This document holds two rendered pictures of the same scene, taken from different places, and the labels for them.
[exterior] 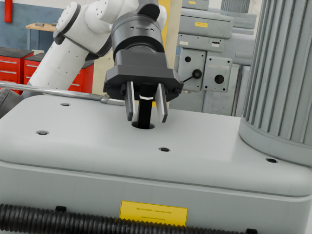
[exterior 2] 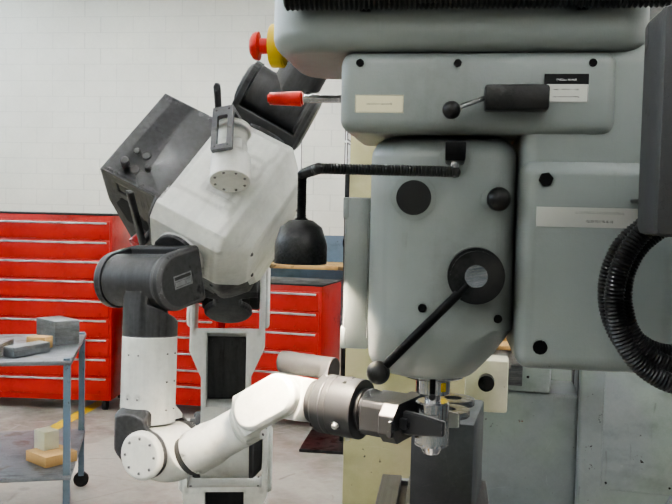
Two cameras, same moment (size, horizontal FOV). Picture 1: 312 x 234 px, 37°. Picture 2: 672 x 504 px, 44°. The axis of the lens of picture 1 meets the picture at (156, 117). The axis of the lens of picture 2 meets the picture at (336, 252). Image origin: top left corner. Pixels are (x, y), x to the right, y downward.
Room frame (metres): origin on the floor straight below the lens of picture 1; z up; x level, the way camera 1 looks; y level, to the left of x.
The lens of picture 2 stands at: (-0.47, 0.00, 1.53)
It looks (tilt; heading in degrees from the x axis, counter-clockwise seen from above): 3 degrees down; 8
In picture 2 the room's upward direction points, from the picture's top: 1 degrees clockwise
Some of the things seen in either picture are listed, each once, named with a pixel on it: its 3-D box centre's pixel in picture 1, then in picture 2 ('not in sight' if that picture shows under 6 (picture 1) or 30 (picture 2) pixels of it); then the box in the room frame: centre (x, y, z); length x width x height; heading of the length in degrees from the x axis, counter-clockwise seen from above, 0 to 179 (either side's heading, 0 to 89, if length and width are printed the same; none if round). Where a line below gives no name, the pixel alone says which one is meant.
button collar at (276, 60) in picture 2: not in sight; (277, 46); (0.68, 0.25, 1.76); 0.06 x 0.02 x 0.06; 0
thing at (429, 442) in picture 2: not in sight; (431, 426); (0.68, 0.02, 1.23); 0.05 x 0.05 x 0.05
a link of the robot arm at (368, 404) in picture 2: not in sight; (374, 413); (0.72, 0.10, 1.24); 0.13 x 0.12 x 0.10; 158
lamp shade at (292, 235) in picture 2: not in sight; (300, 240); (0.65, 0.20, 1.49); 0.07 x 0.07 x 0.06
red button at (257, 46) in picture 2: not in sight; (261, 46); (0.68, 0.27, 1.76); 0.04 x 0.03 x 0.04; 0
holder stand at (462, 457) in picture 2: not in sight; (448, 451); (1.21, -0.01, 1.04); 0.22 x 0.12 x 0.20; 173
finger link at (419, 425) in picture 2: not in sight; (422, 426); (0.66, 0.03, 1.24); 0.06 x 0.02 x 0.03; 68
